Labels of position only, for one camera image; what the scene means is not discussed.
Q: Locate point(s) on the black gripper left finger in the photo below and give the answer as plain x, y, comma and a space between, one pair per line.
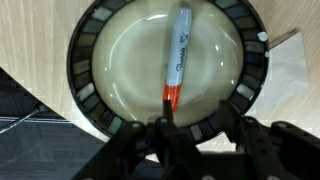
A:
166, 146

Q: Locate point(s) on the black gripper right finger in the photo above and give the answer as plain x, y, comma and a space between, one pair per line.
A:
266, 150

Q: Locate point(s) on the gray marker with orange cap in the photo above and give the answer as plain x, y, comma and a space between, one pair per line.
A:
178, 50

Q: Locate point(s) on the gray napkin under bowl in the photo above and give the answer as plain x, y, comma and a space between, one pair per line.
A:
283, 76

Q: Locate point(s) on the dark bowl with cream inside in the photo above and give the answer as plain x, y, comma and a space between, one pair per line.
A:
133, 66

